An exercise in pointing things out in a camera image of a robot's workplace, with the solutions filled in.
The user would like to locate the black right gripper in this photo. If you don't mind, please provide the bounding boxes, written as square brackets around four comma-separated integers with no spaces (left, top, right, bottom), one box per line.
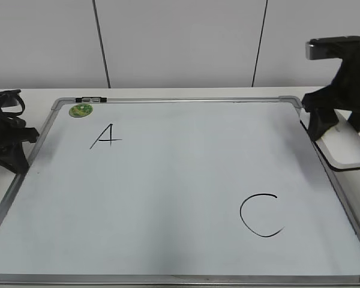
[302,44,360,141]

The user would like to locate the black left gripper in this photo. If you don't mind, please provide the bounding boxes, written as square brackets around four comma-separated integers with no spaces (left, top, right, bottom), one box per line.
[0,89,39,174]

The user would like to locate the white whiteboard eraser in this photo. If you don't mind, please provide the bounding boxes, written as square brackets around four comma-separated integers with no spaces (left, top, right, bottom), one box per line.
[313,111,360,172]

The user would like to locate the green round magnet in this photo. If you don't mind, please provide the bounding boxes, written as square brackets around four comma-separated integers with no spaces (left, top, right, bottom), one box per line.
[68,104,93,118]

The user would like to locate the black metal hanger clip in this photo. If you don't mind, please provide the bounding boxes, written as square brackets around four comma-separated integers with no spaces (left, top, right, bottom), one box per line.
[75,97,107,103]

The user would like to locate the white framed whiteboard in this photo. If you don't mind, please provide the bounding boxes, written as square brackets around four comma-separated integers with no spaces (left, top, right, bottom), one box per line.
[0,96,360,287]

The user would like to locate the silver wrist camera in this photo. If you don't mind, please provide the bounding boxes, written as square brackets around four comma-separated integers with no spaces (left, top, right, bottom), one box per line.
[305,35,360,60]

